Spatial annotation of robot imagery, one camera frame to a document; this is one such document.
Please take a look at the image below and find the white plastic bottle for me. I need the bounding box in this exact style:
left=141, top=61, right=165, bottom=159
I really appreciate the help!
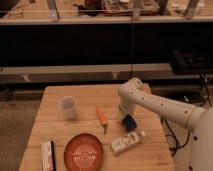
left=110, top=131, right=146, bottom=156

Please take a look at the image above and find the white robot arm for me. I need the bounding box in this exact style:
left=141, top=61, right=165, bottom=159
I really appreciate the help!
left=118, top=78, right=213, bottom=171

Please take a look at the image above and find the metal shelf rail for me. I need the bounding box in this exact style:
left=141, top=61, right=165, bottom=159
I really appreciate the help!
left=0, top=16, right=213, bottom=25

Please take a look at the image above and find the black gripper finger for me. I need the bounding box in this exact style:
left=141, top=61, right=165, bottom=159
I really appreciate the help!
left=129, top=115, right=137, bottom=129
left=122, top=115, right=129, bottom=129

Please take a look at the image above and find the clear plastic cup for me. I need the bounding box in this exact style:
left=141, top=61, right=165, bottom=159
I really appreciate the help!
left=58, top=96, right=77, bottom=119

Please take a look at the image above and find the orange ridged plate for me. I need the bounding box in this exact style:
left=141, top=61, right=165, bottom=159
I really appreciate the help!
left=64, top=133, right=104, bottom=171

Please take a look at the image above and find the orange toy carrot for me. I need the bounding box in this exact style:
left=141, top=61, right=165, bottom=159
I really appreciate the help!
left=96, top=108, right=108, bottom=133

